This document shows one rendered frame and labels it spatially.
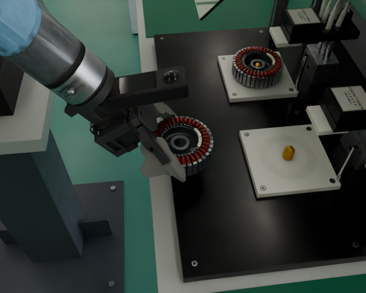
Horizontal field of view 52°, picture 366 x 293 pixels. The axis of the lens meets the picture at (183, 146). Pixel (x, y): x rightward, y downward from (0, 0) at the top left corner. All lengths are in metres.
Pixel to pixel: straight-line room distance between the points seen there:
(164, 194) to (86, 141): 1.15
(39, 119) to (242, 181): 0.45
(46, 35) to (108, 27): 2.05
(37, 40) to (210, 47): 0.58
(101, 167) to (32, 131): 0.88
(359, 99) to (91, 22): 2.11
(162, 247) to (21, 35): 0.38
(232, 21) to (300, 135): 0.46
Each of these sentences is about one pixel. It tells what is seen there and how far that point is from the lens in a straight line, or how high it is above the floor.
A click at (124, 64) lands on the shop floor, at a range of 2.19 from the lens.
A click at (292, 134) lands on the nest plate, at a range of 0.77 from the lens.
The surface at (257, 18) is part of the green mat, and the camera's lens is 1.14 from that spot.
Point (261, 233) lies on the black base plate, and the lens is 0.64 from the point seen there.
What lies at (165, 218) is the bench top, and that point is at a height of 0.75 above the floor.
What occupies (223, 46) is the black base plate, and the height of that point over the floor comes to 0.77.
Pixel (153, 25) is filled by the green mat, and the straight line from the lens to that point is 1.09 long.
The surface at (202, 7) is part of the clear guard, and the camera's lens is 0.64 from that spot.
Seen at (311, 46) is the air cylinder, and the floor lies 0.82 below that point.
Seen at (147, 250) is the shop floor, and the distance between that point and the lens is 1.47.
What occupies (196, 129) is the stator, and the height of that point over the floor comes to 0.86.
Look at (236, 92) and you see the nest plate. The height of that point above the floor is 0.78.
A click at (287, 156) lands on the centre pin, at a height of 0.79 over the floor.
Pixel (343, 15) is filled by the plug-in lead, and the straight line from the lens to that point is 0.85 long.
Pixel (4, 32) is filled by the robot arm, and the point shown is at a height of 1.10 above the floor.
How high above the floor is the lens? 1.33
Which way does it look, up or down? 50 degrees down
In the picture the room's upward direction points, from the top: straight up
